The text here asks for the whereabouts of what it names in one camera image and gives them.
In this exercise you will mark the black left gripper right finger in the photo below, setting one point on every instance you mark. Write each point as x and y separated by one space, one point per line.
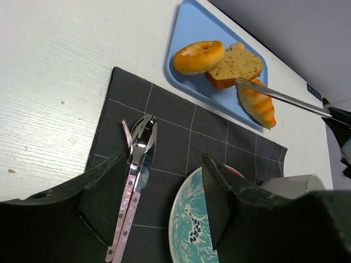
250 224

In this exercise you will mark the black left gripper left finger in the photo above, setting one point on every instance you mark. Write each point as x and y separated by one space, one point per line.
72 222

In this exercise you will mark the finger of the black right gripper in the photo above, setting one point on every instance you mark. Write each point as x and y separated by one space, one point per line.
339 123

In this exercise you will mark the metal tongs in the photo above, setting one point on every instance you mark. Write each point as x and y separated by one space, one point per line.
241 82

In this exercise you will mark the striped orange croissant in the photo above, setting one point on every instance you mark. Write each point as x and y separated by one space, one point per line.
258 106

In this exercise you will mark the brown bread slice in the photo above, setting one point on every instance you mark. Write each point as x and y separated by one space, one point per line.
237 63

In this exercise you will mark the pale bread roll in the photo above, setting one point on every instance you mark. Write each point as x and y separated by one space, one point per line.
237 46

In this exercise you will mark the right blue label sticker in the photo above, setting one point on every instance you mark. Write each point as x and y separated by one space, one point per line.
314 92

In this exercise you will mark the teal and red plate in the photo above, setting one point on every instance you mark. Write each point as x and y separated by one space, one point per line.
188 229

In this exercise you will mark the white ceramic mug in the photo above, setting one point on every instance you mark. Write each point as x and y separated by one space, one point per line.
293 187

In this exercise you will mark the dark checked placemat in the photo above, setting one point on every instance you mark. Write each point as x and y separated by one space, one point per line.
185 132

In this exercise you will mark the orange glazed donut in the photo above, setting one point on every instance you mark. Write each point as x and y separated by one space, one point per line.
199 57

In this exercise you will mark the blue plastic tray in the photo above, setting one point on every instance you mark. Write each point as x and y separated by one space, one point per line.
195 23

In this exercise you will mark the pink handled knife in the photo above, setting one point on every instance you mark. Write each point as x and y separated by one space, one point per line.
129 203

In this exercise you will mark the pink handled fork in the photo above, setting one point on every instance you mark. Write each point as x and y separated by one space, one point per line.
128 137

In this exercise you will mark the pink handled spoon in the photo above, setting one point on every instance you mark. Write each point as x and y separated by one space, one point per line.
144 135

